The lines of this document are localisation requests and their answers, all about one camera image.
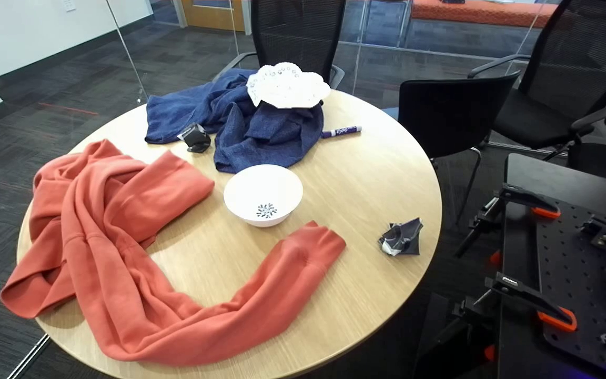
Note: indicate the white bowl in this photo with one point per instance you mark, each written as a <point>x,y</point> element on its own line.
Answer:
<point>261,192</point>

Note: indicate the purple marker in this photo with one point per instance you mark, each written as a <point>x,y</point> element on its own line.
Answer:
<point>341,131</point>

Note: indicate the blue towel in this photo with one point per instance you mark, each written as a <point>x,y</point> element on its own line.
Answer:
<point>261,131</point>

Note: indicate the white lace doily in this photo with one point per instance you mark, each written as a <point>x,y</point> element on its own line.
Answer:
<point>284,87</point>

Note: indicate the crumpled black wrapper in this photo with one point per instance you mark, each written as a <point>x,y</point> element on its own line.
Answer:
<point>403,238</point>

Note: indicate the black binder clip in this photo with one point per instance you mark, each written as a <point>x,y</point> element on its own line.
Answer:
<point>197,138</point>

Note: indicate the black mesh office chair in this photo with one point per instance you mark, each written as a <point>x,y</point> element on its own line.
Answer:
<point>295,31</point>
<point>571,79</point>

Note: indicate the black plastic chair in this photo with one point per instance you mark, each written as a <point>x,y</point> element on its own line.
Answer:
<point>450,113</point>

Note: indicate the orange sweatshirt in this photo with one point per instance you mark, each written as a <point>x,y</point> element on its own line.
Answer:
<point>108,210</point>

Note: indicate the wooden door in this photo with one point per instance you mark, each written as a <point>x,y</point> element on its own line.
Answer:
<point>213,13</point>

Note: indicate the black orange clamp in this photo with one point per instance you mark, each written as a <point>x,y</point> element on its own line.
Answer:
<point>532,300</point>
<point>518,202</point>

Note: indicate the orange bench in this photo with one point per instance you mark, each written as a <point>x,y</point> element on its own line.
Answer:
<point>484,10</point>

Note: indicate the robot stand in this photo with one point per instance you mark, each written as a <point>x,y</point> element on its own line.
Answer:
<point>571,273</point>

